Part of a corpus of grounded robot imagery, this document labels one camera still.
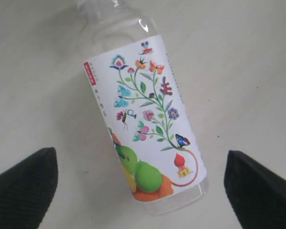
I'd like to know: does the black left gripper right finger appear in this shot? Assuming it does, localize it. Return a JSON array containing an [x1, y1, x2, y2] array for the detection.
[[224, 150, 286, 229]]

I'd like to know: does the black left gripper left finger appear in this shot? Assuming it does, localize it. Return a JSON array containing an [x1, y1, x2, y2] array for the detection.
[[0, 147, 59, 229]]

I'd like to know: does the clear bottle floral label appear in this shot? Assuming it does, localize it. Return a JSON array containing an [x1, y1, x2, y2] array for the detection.
[[72, 0, 209, 216]]

